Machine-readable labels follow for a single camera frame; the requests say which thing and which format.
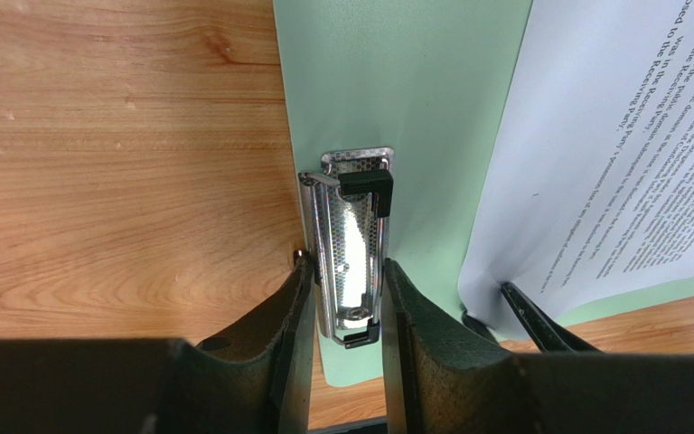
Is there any printed white document sheet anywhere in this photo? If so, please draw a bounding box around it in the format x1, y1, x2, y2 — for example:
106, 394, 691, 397
458, 1, 694, 339

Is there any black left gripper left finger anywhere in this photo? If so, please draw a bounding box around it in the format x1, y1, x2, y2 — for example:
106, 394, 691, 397
0, 255, 314, 433

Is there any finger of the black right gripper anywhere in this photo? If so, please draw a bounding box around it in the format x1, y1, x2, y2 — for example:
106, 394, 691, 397
500, 282, 600, 353
461, 310, 498, 344

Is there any silver metal folder clip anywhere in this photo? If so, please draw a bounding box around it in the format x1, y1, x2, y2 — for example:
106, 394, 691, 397
297, 146, 395, 349

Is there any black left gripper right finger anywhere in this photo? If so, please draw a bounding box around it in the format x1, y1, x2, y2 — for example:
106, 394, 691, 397
381, 259, 694, 433

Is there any green clipboard folder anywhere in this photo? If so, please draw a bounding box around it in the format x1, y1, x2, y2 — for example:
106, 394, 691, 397
272, 0, 694, 388

